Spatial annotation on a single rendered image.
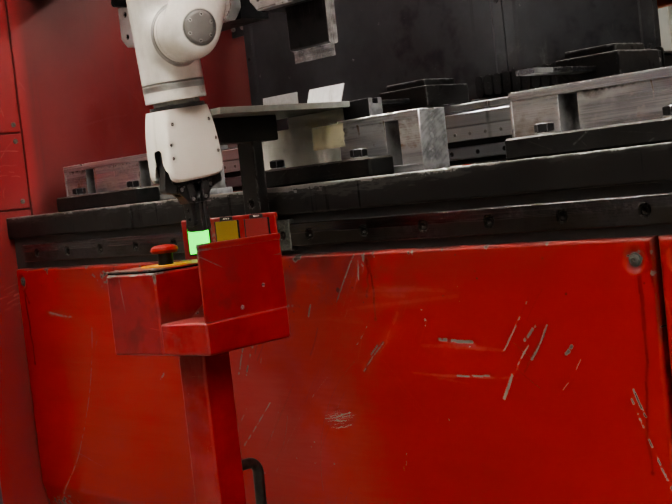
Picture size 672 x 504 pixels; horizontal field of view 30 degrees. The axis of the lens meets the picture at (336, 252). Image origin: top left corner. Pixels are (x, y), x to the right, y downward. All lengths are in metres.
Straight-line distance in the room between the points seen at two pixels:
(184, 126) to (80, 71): 1.16
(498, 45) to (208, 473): 1.10
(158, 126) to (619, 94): 0.61
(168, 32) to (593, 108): 0.57
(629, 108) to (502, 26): 0.85
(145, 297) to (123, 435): 0.73
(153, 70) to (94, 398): 0.98
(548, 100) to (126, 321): 0.66
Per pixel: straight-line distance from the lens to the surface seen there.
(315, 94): 2.13
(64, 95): 2.82
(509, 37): 2.48
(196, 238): 1.89
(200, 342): 1.69
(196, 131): 1.72
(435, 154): 1.93
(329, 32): 2.08
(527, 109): 1.78
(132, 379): 2.39
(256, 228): 1.80
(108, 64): 2.89
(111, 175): 2.58
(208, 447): 1.80
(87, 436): 2.57
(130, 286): 1.78
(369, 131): 1.99
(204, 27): 1.63
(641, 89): 1.67
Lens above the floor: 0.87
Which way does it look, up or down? 3 degrees down
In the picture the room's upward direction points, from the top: 6 degrees counter-clockwise
